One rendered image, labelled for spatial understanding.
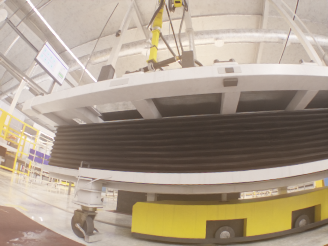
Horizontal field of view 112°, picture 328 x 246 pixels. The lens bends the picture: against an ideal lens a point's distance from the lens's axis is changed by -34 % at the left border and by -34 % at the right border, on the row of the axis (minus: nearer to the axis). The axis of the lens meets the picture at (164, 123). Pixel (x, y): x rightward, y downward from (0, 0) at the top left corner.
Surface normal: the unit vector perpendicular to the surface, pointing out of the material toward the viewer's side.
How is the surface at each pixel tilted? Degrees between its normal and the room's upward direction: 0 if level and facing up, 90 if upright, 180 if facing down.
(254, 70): 90
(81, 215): 90
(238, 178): 90
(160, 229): 90
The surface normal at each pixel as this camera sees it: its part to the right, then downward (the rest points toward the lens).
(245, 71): -0.25, -0.41
